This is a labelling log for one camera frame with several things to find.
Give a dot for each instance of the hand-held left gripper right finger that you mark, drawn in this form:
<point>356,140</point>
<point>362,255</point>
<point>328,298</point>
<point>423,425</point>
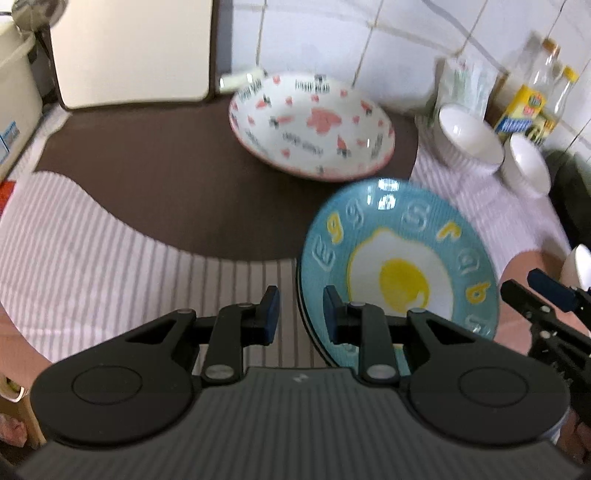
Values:
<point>329,318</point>

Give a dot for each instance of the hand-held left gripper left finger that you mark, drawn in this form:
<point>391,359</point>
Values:
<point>271,318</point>

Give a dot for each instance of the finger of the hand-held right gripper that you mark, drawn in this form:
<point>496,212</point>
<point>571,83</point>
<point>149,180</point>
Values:
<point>531,304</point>
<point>551,288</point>

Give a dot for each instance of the white ribbed bowl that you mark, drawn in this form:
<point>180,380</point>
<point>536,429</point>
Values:
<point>466,134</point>
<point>579,267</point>
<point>526,166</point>

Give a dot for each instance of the blue fried-egg plate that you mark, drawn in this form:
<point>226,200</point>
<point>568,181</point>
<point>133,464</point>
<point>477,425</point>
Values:
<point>397,267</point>

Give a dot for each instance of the white plate with pink print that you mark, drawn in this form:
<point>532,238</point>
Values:
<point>314,124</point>

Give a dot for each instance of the dark cooking pot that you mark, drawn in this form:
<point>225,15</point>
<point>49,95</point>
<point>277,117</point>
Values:
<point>572,194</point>

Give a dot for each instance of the brown and striped table cloth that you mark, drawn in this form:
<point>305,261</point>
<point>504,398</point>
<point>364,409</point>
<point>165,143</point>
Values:
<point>138,194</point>

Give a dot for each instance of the clear bottle with yellow cap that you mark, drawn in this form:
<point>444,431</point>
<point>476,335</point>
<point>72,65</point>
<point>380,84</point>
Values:
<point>561,106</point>

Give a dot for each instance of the clear bottle with yellow label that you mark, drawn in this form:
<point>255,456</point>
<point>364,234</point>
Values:
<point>528,104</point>

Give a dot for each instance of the white and green bag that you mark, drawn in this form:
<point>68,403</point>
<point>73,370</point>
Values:
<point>461,85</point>

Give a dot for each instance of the red packet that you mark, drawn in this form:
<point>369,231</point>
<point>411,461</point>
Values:
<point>5,198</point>

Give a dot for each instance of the white cutting board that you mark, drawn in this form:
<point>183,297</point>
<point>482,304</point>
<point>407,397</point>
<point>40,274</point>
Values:
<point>134,50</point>

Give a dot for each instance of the cream plastic appliance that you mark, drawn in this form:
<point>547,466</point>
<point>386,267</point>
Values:
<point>14,106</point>

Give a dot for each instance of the grey round object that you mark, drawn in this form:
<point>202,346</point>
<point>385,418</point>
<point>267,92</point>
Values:
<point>39,11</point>

